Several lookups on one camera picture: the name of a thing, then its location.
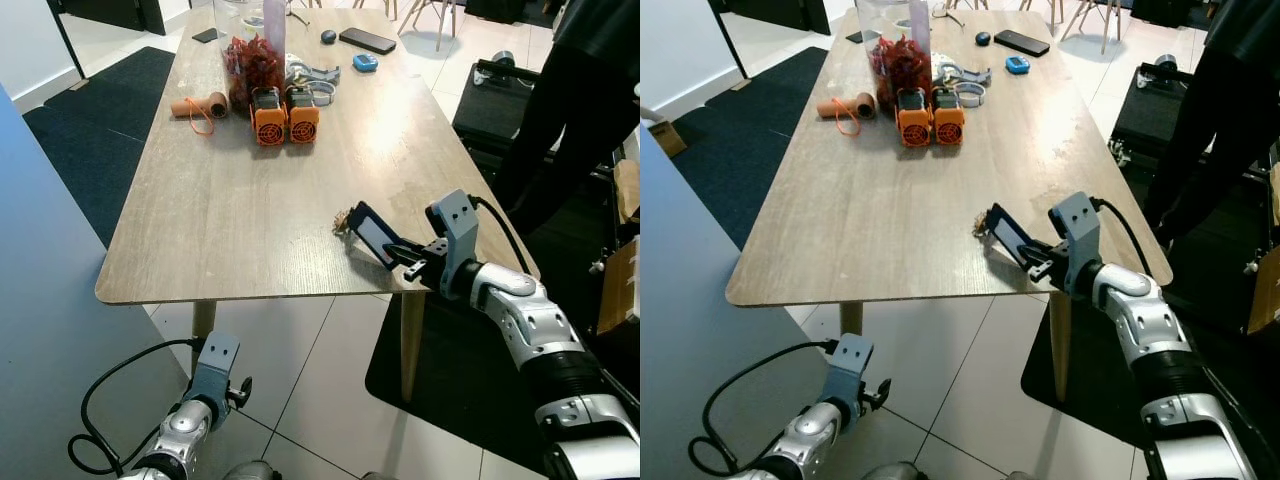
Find orange black battery pack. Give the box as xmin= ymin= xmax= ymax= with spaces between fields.
xmin=895 ymin=87 xmax=936 ymax=149
xmin=931 ymin=88 xmax=967 ymax=146
xmin=249 ymin=87 xmax=290 ymax=149
xmin=286 ymin=88 xmax=322 ymax=145

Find dark blue badge holder keys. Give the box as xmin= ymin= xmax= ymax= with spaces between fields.
xmin=333 ymin=201 xmax=411 ymax=271
xmin=975 ymin=203 xmax=1041 ymax=269

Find cardboard tube orange band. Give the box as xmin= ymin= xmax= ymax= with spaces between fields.
xmin=170 ymin=91 xmax=230 ymax=137
xmin=817 ymin=92 xmax=878 ymax=137

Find grey metal tool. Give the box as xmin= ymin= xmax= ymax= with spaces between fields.
xmin=287 ymin=60 xmax=343 ymax=86
xmin=935 ymin=60 xmax=993 ymax=86

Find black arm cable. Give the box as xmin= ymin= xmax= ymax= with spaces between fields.
xmin=700 ymin=340 xmax=836 ymax=477
xmin=1092 ymin=197 xmax=1156 ymax=279
xmin=468 ymin=195 xmax=533 ymax=279
xmin=67 ymin=339 xmax=206 ymax=477

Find large black smartphone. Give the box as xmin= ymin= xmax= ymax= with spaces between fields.
xmin=993 ymin=29 xmax=1052 ymax=58
xmin=338 ymin=27 xmax=398 ymax=56

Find chair with wooden legs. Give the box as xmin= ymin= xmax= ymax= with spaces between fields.
xmin=1058 ymin=0 xmax=1126 ymax=56
xmin=395 ymin=0 xmax=468 ymax=51

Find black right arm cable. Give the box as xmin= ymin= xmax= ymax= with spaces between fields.
xmin=468 ymin=195 xmax=533 ymax=279
xmin=1092 ymin=197 xmax=1156 ymax=279

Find black equipment case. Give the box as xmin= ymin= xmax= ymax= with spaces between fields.
xmin=1110 ymin=60 xmax=1191 ymax=166
xmin=452 ymin=57 xmax=546 ymax=161

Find black door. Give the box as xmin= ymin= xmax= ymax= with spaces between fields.
xmin=708 ymin=0 xmax=811 ymax=33
xmin=55 ymin=0 xmax=168 ymax=37

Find dark floor rug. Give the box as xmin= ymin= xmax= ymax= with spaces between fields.
xmin=668 ymin=45 xmax=829 ymax=251
xmin=22 ymin=45 xmax=177 ymax=249

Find person in black clothes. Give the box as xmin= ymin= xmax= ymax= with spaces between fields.
xmin=1140 ymin=0 xmax=1280 ymax=241
xmin=495 ymin=0 xmax=641 ymax=239

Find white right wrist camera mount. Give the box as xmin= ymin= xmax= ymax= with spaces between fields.
xmin=424 ymin=189 xmax=481 ymax=293
xmin=1048 ymin=192 xmax=1103 ymax=296

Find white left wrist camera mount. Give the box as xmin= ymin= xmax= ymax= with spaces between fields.
xmin=822 ymin=333 xmax=874 ymax=421
xmin=190 ymin=333 xmax=242 ymax=413

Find light wooden table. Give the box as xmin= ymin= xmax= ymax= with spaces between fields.
xmin=725 ymin=5 xmax=1174 ymax=403
xmin=95 ymin=5 xmax=541 ymax=403

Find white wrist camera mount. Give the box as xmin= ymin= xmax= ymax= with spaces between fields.
xmin=822 ymin=333 xmax=874 ymax=421
xmin=424 ymin=189 xmax=481 ymax=293
xmin=190 ymin=333 xmax=242 ymax=413
xmin=1048 ymin=192 xmax=1103 ymax=296

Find clear jar red contents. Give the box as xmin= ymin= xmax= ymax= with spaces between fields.
xmin=212 ymin=0 xmax=288 ymax=116
xmin=855 ymin=0 xmax=933 ymax=116

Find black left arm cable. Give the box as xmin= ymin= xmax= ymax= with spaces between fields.
xmin=700 ymin=340 xmax=836 ymax=477
xmin=67 ymin=339 xmax=206 ymax=477

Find small cardboard box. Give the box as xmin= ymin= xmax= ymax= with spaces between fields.
xmin=645 ymin=118 xmax=691 ymax=159

